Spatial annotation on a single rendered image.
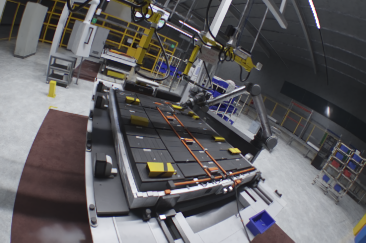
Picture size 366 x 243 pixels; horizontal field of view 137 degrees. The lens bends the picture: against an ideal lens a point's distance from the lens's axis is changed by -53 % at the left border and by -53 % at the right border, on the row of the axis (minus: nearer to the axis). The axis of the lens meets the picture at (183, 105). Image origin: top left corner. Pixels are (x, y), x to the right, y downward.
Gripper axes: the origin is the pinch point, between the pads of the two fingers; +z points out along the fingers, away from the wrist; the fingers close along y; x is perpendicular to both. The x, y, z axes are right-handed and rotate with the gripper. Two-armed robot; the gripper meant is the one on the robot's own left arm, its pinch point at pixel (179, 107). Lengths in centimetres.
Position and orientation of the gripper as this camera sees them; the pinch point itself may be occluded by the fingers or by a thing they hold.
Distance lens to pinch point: 197.0
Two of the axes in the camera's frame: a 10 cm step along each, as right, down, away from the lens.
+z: -8.6, 4.2, -2.8
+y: 4.6, 4.2, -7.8
